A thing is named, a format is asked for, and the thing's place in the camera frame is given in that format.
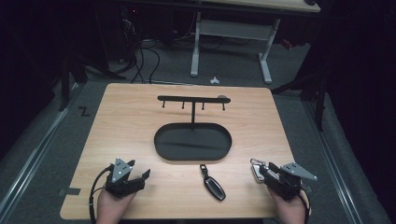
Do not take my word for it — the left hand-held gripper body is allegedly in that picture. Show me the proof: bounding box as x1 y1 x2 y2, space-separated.
105 157 147 198

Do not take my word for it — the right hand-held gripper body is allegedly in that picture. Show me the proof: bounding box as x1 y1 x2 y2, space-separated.
264 161 318 200

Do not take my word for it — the black car key fob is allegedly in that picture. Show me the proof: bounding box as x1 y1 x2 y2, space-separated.
199 163 227 202

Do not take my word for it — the black key holder with tray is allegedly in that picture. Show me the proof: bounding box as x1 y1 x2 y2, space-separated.
153 94 233 162

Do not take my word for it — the person's left hand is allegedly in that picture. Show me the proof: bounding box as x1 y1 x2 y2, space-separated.
96 188 138 224

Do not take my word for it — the person's right hand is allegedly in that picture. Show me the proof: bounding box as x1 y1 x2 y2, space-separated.
268 186 311 224

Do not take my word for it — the grey tape strip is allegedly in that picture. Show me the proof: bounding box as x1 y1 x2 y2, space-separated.
58 187 82 197

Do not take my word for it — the black metal stand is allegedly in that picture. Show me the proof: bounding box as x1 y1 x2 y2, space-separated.
270 69 329 133
58 50 89 112

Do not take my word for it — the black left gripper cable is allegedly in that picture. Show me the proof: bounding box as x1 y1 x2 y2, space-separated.
89 163 115 224

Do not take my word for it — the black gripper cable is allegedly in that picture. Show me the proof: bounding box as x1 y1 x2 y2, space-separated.
89 163 115 224
298 186 312 224

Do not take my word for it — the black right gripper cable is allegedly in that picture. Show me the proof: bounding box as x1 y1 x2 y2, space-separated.
298 186 312 224

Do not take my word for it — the metal floor rail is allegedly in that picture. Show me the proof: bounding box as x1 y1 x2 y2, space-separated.
0 83 80 217
302 98 364 224

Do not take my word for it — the bundle of black floor cables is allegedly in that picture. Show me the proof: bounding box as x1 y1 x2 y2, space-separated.
120 12 162 85

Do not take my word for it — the white metal frame desk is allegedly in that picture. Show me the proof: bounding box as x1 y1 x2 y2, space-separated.
190 0 321 85

